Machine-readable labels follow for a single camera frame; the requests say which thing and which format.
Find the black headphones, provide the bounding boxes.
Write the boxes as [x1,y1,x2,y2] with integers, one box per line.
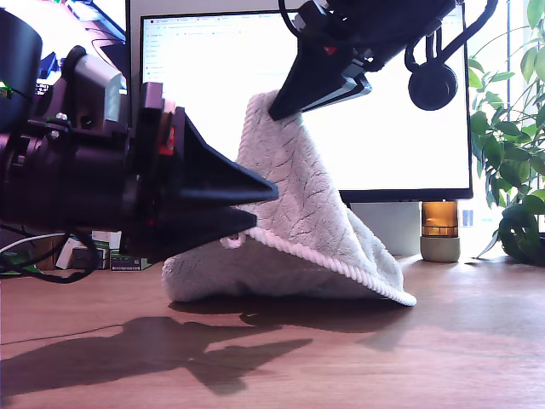
[404,32,460,112]

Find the pale grey camera box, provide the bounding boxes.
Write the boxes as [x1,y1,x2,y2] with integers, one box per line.
[62,45,129,129]

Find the brown wooden block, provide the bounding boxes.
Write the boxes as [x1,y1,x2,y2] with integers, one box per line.
[33,234,67,270]

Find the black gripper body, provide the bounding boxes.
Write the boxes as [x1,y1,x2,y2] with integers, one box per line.
[40,83,165,252]

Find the white cable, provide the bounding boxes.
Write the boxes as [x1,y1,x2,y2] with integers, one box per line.
[0,232,69,255]

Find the thin black camera cable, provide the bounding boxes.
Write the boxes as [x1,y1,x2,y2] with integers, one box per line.
[278,0,307,43]

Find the computer monitor with dark screen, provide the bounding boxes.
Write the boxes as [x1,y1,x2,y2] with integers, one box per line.
[36,0,132,103]

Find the white fluffy tea towel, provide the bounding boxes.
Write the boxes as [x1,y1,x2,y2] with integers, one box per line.
[161,89,418,308]

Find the small dark box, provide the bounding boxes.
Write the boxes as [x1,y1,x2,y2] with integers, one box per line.
[70,246,107,270]

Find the green leafy houseplant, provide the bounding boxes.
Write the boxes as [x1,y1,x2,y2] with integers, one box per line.
[467,0,545,265]

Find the computer monitor with white page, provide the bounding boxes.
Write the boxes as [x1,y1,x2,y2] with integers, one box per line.
[137,8,473,205]

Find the green packet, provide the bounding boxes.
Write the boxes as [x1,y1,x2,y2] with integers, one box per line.
[0,253,39,276]

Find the amber glass jar grey base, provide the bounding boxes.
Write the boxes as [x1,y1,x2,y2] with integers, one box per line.
[419,199,462,263]

